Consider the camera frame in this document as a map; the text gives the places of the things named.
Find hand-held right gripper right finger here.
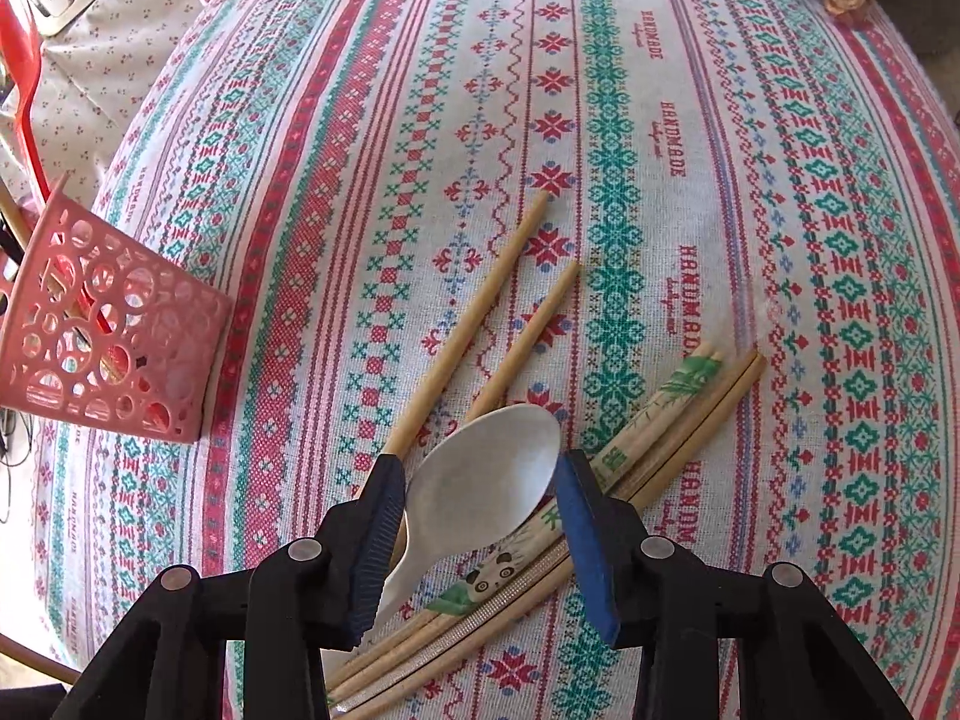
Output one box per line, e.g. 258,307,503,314
553,450,912,720

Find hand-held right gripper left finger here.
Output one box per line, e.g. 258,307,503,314
52,452,410,720

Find white plastic spoon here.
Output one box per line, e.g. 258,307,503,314
373,403,563,627

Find bamboo print wooden chopstick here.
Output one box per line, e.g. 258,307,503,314
324,340,719,691
330,349,728,706

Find pink perforated plastic basket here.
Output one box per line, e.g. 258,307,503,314
0,178,235,443

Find red plastic spoon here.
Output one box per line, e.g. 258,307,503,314
0,0,113,335

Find striped patterned tablecloth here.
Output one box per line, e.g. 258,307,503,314
37,0,960,720

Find small floral print cloth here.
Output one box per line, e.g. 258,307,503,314
0,0,226,203

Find black cables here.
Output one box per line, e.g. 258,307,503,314
0,420,35,526

